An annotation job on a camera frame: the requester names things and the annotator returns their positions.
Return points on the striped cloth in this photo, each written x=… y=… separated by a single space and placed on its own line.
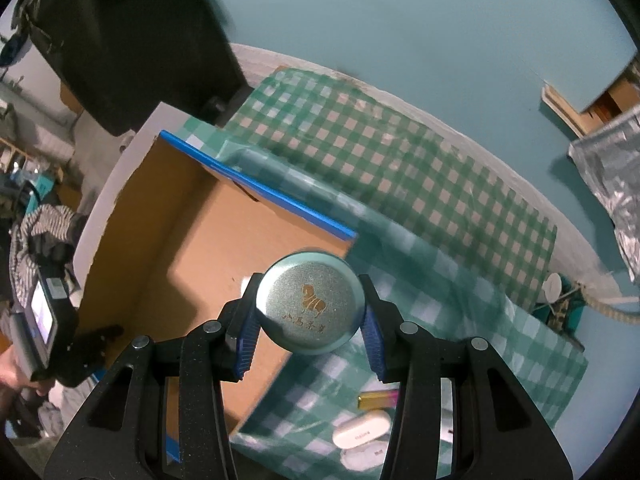
x=42 y=225

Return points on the white rounded case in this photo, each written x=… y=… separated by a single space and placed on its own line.
x=362 y=457

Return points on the white earbuds case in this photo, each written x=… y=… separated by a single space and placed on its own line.
x=360 y=430

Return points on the cardboard box with blue edge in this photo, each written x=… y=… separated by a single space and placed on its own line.
x=200 y=240

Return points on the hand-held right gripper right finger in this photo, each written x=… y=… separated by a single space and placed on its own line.
x=374 y=342

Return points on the white round cap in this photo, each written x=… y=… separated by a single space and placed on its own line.
x=552 y=287

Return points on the teal box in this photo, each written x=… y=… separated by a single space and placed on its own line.
x=560 y=315

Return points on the cardboard sheets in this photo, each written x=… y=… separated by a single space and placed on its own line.
x=575 y=110

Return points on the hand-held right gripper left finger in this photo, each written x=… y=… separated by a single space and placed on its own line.
x=246 y=342

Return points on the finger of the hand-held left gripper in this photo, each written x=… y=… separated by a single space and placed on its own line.
x=87 y=355

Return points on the round teal tin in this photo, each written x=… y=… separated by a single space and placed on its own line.
x=307 y=305

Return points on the silver foil bag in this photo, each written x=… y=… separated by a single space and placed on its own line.
x=612 y=175

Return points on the small yellow box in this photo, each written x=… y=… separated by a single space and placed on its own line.
x=377 y=401

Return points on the green checkered tablecloth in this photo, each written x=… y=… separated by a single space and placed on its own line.
x=400 y=160

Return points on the person's left hand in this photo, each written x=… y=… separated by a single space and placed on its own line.
x=17 y=371

